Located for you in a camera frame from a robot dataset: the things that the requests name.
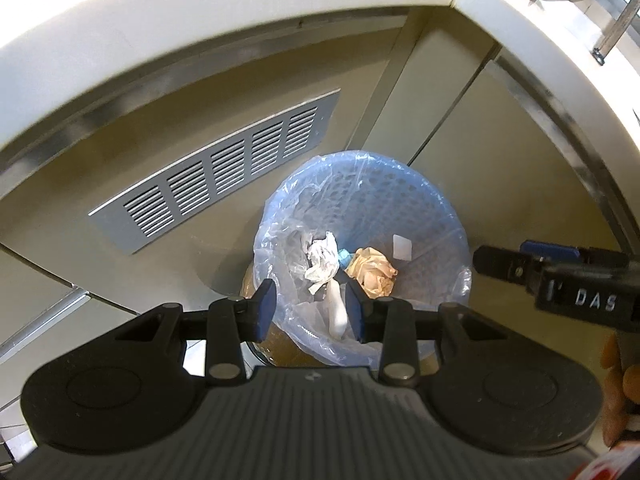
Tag blue face mask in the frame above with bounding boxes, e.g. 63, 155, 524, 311
338, 249, 354, 269

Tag metal rack legs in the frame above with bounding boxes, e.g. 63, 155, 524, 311
591, 0, 640, 66

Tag yellow snack wrapper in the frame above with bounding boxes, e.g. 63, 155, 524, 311
346, 247, 398, 299

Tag white tissue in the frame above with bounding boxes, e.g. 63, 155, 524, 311
304, 232, 340, 296

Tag person right hand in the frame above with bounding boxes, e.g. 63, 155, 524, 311
600, 334, 639, 448

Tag grey cabinet vent grille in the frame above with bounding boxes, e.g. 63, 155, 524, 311
88, 89, 341, 255

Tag blue lined trash bin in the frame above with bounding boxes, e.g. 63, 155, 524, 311
253, 151, 472, 367

